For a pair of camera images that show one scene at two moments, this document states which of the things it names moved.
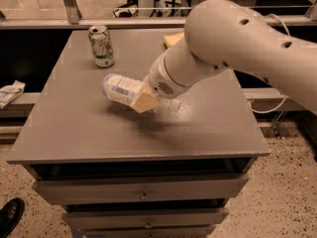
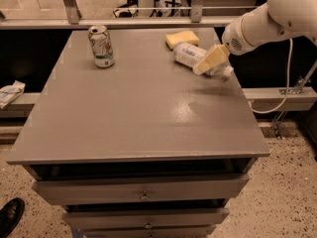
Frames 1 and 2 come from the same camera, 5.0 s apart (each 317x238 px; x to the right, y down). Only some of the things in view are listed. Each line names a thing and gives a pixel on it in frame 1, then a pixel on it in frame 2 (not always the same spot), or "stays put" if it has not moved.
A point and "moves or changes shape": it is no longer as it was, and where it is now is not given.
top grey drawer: x=143 y=188 stays put
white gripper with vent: x=160 y=80 -> x=233 y=41
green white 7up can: x=100 y=40 stays put
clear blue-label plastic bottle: x=124 y=89 moves or changes shape
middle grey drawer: x=147 y=217 stays put
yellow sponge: x=171 y=39 stays put
